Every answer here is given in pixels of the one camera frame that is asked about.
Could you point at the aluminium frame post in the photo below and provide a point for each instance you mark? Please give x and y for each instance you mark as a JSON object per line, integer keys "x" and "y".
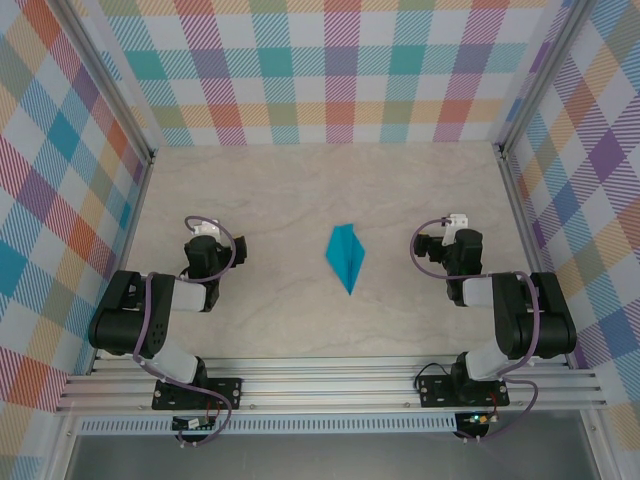
{"x": 537, "y": 75}
{"x": 112, "y": 75}

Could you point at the grey metal panel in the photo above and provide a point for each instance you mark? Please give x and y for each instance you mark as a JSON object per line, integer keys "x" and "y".
{"x": 325, "y": 457}

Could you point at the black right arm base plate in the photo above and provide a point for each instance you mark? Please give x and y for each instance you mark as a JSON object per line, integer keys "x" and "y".
{"x": 435, "y": 392}

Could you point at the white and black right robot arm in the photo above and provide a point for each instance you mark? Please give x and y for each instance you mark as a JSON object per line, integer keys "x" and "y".
{"x": 477, "y": 292}

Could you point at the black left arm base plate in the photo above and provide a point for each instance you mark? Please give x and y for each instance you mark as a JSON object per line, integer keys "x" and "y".
{"x": 227, "y": 392}

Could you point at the aluminium table side rail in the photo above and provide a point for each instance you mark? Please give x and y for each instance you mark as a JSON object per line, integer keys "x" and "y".
{"x": 133, "y": 225}
{"x": 524, "y": 225}

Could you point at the blue paper sheet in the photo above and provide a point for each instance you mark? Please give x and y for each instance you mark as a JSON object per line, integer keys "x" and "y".
{"x": 345, "y": 255}

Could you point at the aluminium slotted mounting rail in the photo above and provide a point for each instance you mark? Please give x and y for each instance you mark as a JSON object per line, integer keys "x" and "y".
{"x": 325, "y": 380}

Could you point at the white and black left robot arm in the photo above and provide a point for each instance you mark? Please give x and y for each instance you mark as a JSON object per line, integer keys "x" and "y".
{"x": 187, "y": 295}

